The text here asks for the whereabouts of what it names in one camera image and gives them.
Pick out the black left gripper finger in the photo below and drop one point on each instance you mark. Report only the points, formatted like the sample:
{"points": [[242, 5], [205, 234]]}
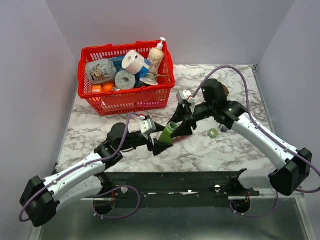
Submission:
{"points": [[159, 147], [155, 127]]}

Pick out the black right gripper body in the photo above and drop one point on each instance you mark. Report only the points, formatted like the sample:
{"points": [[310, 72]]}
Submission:
{"points": [[191, 117]]}

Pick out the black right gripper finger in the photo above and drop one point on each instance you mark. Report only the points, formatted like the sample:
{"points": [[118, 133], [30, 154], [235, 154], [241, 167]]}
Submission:
{"points": [[184, 129], [179, 114]]}

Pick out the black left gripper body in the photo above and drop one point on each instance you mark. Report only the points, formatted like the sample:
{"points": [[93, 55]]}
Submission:
{"points": [[149, 142]]}

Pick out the green pill bottle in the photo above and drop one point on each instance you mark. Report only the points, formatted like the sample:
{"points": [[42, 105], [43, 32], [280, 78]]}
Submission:
{"points": [[165, 136]]}

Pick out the red weekly pill organizer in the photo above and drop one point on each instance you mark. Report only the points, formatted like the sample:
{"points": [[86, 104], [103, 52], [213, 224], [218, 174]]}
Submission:
{"points": [[180, 138]]}

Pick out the green bottle cap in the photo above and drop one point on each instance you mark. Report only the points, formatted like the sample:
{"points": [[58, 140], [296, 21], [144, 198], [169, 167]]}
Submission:
{"points": [[213, 133]]}

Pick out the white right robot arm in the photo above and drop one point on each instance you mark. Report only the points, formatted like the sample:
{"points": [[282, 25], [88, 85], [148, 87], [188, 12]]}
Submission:
{"points": [[289, 165]]}

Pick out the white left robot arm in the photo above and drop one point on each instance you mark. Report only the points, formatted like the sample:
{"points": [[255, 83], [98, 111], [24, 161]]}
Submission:
{"points": [[42, 197]]}

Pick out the red plastic shopping basket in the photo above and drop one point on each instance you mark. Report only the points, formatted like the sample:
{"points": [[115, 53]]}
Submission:
{"points": [[142, 98]]}

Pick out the small white pill bottle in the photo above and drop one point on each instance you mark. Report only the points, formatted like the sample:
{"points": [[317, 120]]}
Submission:
{"points": [[223, 129]]}

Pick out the brown lidded paper cup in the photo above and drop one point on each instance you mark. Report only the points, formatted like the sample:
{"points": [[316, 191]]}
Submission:
{"points": [[226, 91]]}

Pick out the grey toilet paper roll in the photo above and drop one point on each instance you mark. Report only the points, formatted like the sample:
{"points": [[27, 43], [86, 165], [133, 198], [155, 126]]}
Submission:
{"points": [[125, 80]]}

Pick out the cream pump lotion bottle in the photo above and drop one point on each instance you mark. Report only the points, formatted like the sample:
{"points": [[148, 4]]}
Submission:
{"points": [[156, 56]]}

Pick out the orange fruit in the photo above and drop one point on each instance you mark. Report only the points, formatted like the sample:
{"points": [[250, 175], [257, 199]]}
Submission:
{"points": [[108, 86]]}

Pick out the white toilet paper roll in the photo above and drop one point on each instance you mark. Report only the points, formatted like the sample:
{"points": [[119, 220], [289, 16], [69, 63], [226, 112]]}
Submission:
{"points": [[133, 62]]}

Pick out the orange small box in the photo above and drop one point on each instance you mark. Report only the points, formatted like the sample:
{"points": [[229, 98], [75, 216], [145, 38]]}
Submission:
{"points": [[97, 88]]}

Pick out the blue box in basket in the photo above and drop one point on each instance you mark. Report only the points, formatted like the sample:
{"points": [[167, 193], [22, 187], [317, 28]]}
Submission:
{"points": [[118, 64]]}

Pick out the grey printed package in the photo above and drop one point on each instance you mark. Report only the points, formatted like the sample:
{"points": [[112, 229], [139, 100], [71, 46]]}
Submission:
{"points": [[100, 71]]}

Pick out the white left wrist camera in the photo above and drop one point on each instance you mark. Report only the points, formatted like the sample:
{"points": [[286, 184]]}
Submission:
{"points": [[147, 126]]}

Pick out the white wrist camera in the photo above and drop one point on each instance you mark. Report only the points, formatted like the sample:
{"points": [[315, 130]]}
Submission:
{"points": [[147, 126], [185, 97]]}

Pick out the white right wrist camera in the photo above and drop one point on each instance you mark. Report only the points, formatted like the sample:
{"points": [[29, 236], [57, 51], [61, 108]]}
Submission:
{"points": [[185, 97]]}

